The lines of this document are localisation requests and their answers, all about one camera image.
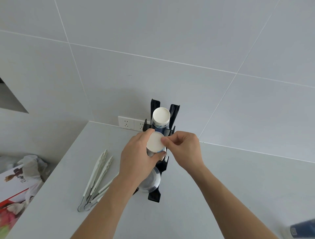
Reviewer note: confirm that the person's left hand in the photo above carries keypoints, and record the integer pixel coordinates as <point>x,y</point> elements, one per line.
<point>134,160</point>

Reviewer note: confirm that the stack of clear plastic cups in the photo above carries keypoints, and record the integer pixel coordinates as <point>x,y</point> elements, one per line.
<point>151,182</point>

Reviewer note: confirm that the person's right hand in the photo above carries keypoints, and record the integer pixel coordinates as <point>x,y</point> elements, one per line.
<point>187,150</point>

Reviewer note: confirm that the pile of white trash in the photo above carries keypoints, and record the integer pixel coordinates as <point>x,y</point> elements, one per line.
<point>32,165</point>

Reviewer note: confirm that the tall white printed paper cup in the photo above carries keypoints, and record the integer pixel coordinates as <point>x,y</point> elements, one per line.
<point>155,141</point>

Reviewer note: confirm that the white wall socket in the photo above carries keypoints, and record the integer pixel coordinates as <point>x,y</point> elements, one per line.
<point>126,123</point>

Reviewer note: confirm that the white plastic tongs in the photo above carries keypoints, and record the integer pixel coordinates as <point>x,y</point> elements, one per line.
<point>97,170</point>
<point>104,189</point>

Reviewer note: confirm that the stack of blue paper cups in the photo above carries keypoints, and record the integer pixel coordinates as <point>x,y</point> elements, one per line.
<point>161,114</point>

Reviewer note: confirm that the white table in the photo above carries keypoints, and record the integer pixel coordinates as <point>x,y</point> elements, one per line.
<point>197,209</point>

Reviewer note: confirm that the person's left forearm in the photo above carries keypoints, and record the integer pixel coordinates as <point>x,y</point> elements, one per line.
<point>103,211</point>

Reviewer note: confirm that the black cup rack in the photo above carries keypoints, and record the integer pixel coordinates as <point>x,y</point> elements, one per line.
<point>173,113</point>

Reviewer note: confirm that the large blue paper cup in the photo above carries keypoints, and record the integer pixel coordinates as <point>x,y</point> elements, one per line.
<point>302,230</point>

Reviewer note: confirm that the person's right forearm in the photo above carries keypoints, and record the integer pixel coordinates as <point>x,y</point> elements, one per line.
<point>226,204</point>

